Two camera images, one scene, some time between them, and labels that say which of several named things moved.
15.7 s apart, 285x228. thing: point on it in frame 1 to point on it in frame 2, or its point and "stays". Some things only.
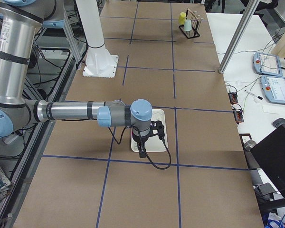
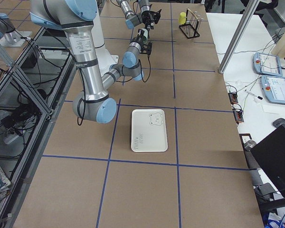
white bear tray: (153, 144) stays
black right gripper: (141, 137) to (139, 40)
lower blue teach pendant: (278, 90) stays
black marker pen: (258, 97) stays
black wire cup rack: (191, 26) stays
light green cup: (187, 25) to (145, 36)
